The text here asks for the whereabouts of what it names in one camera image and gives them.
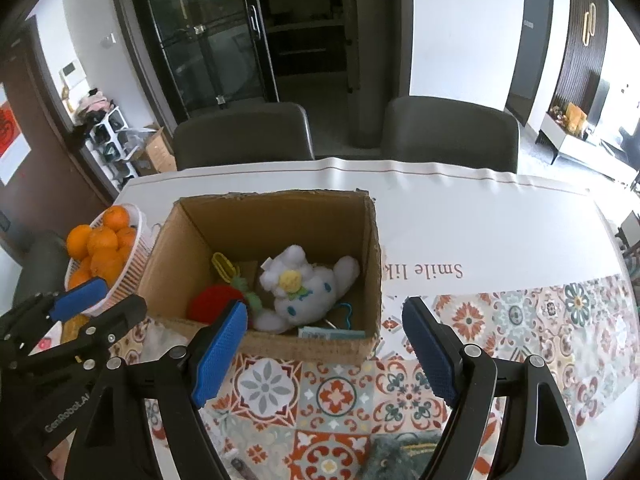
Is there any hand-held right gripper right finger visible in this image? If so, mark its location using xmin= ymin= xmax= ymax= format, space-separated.
xmin=401 ymin=296 xmax=588 ymax=480

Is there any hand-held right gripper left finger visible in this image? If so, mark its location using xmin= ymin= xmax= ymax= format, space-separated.
xmin=65 ymin=299 xmax=250 ymax=480

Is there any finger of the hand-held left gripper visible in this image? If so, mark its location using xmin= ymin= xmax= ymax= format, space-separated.
xmin=12 ymin=294 xmax=149 ymax=369
xmin=0 ymin=277 xmax=109 ymax=361

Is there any red pompom plush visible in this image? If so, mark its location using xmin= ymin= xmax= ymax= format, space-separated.
xmin=187 ymin=252 xmax=264 ymax=322

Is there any teal packet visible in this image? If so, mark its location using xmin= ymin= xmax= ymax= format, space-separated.
xmin=298 ymin=326 xmax=366 ymax=340

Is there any dark green plush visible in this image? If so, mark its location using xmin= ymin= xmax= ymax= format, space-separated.
xmin=367 ymin=430 xmax=443 ymax=480

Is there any white plush dog toy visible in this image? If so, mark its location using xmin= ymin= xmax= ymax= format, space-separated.
xmin=252 ymin=245 xmax=362 ymax=333

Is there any white ribbed basket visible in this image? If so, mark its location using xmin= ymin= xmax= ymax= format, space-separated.
xmin=64 ymin=202 xmax=161 ymax=317

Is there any grey dining chair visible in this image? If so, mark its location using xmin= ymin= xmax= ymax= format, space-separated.
xmin=12 ymin=230 xmax=76 ymax=306
xmin=172 ymin=101 xmax=316 ymax=171
xmin=380 ymin=96 xmax=521 ymax=173

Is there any pile of oranges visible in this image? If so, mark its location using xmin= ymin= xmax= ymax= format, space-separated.
xmin=65 ymin=205 xmax=138 ymax=291

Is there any patterned table runner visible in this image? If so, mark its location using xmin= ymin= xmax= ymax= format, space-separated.
xmin=30 ymin=272 xmax=640 ymax=480

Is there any white printed tablecloth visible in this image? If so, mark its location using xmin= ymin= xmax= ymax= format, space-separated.
xmin=112 ymin=156 xmax=640 ymax=480

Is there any small open cardboard box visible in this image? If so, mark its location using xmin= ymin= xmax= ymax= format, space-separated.
xmin=135 ymin=124 xmax=177 ymax=177

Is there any grey bag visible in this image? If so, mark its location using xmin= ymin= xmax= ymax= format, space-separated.
xmin=117 ymin=127 xmax=153 ymax=153

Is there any white shoe rack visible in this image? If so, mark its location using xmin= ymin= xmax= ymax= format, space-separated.
xmin=84 ymin=106 xmax=138 ymax=181

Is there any brown door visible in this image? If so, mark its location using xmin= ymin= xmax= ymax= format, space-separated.
xmin=0 ymin=15 xmax=121 ymax=261

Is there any pile of clothes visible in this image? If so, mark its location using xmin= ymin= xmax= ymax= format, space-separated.
xmin=75 ymin=89 xmax=118 ymax=123

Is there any white intercom panel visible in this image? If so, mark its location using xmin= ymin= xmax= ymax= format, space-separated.
xmin=59 ymin=59 xmax=87 ymax=86

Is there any white television cabinet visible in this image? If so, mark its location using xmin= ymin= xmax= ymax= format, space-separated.
xmin=537 ymin=110 xmax=640 ymax=186

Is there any yellow bag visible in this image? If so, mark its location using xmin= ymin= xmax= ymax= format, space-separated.
xmin=565 ymin=102 xmax=588 ymax=136

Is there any dark glass sliding door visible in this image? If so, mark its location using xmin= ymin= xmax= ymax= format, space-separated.
xmin=107 ymin=0 xmax=416 ymax=148

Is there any dark grey door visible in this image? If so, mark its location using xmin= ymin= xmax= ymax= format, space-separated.
xmin=505 ymin=0 xmax=555 ymax=126

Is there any red and white wall poster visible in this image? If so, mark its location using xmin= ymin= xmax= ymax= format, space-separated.
xmin=0 ymin=82 xmax=32 ymax=186

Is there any gold wall ornament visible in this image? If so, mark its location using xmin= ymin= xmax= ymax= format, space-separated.
xmin=580 ymin=4 xmax=598 ymax=45

